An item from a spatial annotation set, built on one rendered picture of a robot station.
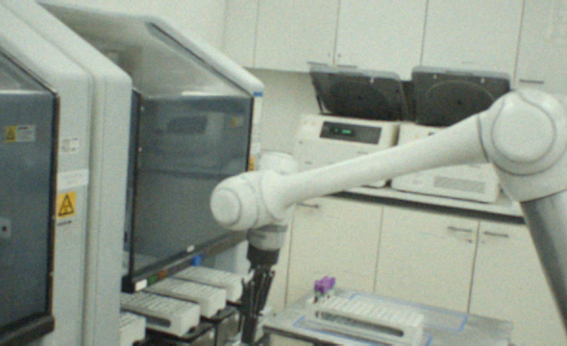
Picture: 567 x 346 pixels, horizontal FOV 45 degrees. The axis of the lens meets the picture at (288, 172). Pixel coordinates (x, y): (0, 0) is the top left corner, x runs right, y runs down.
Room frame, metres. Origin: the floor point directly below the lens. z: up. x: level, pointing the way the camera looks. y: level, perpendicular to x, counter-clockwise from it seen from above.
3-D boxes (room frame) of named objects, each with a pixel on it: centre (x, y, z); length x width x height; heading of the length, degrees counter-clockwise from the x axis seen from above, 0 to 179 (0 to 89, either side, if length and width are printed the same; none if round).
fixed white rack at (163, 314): (1.68, 0.35, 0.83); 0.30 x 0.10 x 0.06; 70
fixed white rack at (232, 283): (1.97, 0.25, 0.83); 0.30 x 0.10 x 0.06; 70
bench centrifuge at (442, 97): (3.83, -0.92, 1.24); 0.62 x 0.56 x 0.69; 161
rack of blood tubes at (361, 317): (1.71, -0.23, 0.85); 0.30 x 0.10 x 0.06; 68
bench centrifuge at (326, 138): (4.03, -0.37, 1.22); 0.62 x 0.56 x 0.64; 158
